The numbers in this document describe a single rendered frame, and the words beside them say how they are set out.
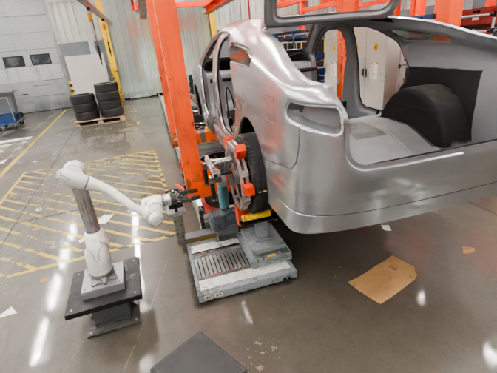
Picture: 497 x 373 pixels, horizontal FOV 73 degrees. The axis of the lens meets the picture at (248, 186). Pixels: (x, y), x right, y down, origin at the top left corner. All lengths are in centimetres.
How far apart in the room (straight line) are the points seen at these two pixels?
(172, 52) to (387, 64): 491
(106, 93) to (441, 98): 909
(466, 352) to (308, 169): 152
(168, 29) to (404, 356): 282
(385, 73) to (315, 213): 538
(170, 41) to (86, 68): 1064
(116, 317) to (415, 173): 226
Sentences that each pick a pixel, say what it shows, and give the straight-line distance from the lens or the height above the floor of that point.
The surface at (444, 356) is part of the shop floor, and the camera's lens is 257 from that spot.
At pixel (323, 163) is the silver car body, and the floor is 124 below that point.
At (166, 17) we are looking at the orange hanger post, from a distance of 295.
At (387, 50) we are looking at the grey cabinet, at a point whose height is 146.
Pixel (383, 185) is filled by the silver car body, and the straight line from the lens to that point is 195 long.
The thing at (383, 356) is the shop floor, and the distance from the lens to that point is 247.
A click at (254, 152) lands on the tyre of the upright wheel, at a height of 109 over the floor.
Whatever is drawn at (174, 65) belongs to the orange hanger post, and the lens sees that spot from 295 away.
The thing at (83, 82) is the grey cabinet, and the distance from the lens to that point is 1353.
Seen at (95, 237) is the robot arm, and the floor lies 62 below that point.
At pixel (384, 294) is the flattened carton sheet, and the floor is 1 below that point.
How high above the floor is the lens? 186
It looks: 23 degrees down
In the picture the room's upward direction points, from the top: 6 degrees counter-clockwise
